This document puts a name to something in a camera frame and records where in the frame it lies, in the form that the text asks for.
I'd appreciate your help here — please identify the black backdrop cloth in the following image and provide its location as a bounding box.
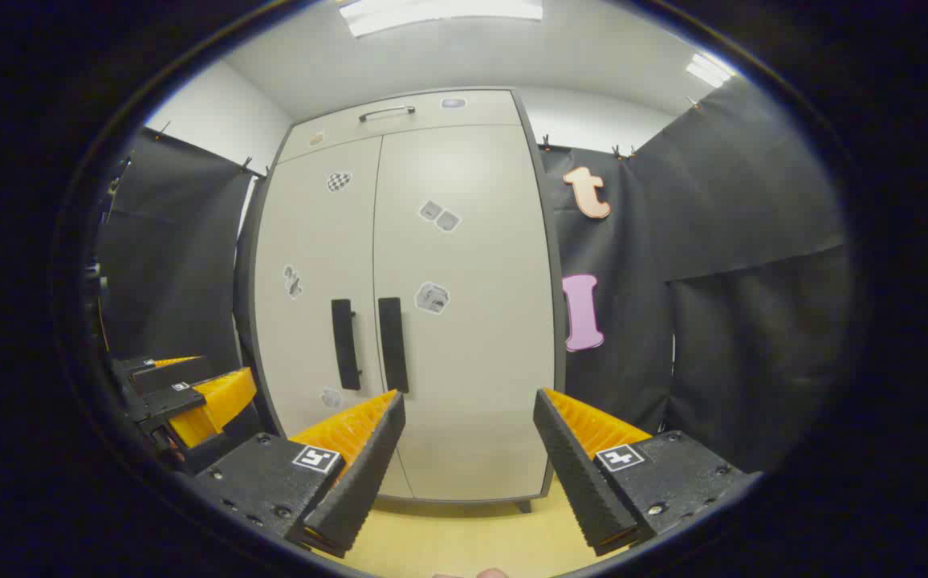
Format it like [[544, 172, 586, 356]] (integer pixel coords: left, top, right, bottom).
[[95, 127, 266, 380], [540, 76, 854, 474]]

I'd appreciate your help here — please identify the grey cabinet door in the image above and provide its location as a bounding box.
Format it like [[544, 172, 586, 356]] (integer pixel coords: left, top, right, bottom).
[[372, 122, 558, 503], [254, 136, 415, 500]]

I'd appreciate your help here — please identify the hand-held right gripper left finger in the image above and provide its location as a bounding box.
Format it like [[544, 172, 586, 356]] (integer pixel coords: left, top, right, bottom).
[[191, 389, 407, 559]]

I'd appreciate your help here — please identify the grey double-door shoe cabinet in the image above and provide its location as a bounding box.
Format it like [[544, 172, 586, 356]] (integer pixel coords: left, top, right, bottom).
[[233, 87, 568, 515]]

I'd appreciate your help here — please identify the small ceiling light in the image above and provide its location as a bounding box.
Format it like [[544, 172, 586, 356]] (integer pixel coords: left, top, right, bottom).
[[685, 52, 736, 89]]

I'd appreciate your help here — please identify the grey cabinet drawer front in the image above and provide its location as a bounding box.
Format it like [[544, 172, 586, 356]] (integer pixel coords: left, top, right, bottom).
[[278, 90, 523, 164]]

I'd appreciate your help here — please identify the black door handle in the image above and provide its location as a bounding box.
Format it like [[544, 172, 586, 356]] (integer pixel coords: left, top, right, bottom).
[[377, 297, 410, 394], [331, 299, 363, 392]]

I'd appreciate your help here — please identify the long ceiling light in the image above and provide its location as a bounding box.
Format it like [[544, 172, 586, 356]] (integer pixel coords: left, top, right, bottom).
[[338, 0, 545, 39]]

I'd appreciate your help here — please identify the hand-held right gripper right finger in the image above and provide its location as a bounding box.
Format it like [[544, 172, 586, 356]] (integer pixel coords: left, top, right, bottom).
[[533, 389, 762, 556]]

